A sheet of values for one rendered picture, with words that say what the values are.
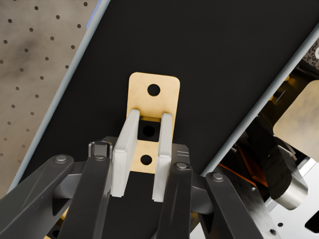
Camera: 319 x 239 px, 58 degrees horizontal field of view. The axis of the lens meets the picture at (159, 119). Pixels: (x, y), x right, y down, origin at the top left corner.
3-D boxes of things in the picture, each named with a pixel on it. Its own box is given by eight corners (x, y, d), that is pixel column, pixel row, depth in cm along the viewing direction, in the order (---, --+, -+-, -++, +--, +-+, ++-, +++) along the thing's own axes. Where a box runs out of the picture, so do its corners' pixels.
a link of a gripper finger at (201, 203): (168, 187, 14) (229, 194, 14) (169, 142, 19) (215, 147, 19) (164, 211, 15) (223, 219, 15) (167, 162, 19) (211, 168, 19)
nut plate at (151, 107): (167, 173, 25) (166, 181, 23) (123, 168, 25) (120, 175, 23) (181, 77, 22) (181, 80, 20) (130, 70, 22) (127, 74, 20)
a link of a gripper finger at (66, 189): (104, 205, 15) (45, 198, 15) (121, 157, 19) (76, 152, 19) (106, 179, 14) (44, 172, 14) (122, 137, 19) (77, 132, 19)
